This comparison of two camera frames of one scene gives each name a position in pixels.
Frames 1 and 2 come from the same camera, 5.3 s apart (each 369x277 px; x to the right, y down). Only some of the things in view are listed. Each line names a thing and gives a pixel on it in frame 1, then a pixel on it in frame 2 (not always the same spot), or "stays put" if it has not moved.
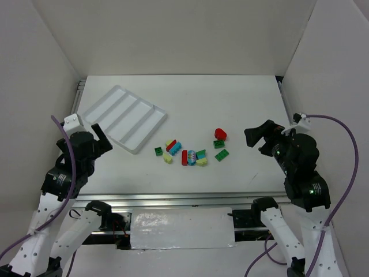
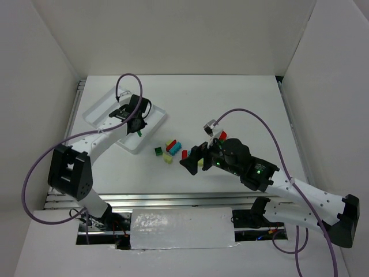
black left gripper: (96, 145) to (136, 124)
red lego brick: (184, 157) stays put
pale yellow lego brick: (167, 158) stays put
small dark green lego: (158, 151) stays put
